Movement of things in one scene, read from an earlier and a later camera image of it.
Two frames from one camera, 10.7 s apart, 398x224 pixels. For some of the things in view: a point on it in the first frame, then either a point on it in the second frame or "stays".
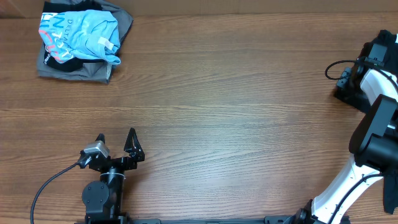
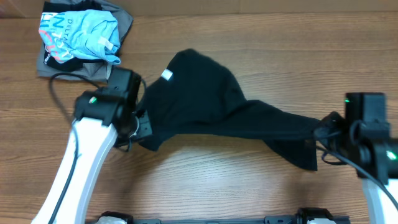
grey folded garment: x=99 y=71 stays
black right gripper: x=343 y=85 to x=324 y=125
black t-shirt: x=382 y=54 to x=195 y=93
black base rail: x=271 y=219 stays
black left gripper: x=135 y=154 to x=145 y=129
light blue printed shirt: x=84 y=34 stays
